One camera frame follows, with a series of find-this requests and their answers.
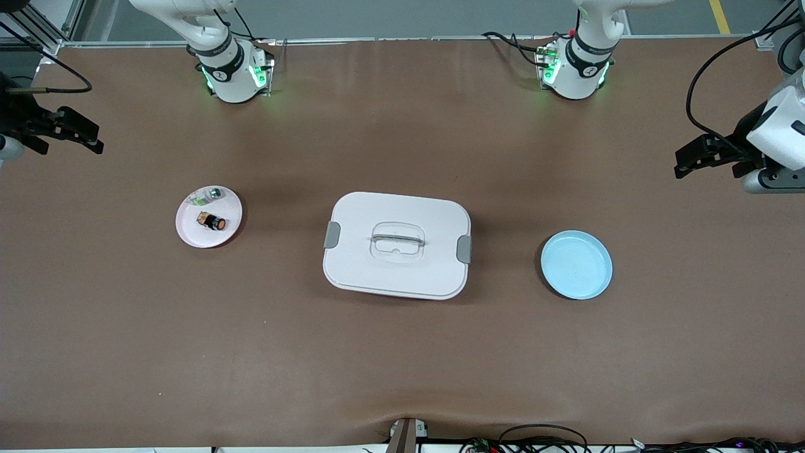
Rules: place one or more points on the green push button switch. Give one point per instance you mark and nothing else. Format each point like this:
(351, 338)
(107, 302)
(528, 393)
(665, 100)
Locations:
(207, 196)

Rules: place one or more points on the white lidded storage box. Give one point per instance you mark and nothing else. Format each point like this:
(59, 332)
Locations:
(396, 274)

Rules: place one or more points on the pink round plate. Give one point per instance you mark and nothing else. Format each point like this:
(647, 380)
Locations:
(188, 229)

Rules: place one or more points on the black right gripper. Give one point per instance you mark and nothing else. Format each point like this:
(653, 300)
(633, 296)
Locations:
(17, 114)

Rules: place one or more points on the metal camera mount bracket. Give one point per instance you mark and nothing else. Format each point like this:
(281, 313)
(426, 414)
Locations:
(405, 435)

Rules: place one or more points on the grey box latch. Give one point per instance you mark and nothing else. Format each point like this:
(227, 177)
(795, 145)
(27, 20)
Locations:
(464, 249)
(332, 234)

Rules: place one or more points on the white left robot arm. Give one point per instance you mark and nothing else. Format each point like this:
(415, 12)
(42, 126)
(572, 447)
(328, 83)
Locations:
(578, 69)

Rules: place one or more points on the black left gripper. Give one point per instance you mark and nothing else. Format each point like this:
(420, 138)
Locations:
(746, 133)

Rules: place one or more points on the light blue round plate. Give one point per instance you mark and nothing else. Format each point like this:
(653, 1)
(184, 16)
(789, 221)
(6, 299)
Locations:
(575, 267)

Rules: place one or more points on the orange push button switch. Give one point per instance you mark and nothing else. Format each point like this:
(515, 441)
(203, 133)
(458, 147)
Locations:
(214, 221)

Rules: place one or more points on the aluminium frame strut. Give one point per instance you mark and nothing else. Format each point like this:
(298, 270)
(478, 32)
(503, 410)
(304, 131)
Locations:
(770, 34)
(44, 28)

